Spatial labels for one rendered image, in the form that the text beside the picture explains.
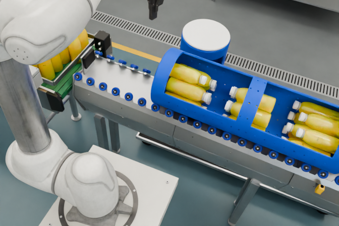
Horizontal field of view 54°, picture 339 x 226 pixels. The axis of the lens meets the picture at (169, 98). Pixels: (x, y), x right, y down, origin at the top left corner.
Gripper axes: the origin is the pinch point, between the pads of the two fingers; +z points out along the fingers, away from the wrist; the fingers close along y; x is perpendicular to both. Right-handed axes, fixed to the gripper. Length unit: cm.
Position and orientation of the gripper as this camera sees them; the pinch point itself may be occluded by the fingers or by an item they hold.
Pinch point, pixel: (153, 10)
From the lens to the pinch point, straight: 132.3
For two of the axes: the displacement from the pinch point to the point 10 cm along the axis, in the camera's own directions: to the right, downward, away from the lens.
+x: -6.8, 5.3, -5.0
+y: -7.3, -5.5, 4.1
